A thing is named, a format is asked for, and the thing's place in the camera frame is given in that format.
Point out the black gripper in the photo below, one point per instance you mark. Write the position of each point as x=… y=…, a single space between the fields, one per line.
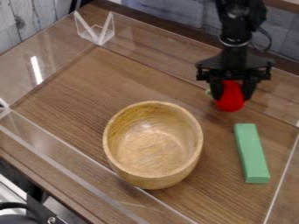
x=235 y=64

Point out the red felt strawberry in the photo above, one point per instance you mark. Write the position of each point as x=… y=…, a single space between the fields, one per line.
x=231 y=101

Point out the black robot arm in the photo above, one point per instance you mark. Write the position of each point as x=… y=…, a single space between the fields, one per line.
x=241 y=17

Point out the wooden bowl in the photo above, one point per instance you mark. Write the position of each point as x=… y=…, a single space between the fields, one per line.
x=152 y=142

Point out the green rectangular block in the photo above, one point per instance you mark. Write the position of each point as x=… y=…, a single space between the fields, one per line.
x=250 y=148

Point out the clear acrylic tray enclosure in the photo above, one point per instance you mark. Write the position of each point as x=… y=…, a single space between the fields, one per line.
x=64 y=85

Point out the black metal bracket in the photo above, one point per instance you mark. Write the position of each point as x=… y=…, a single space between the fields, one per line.
x=42 y=212

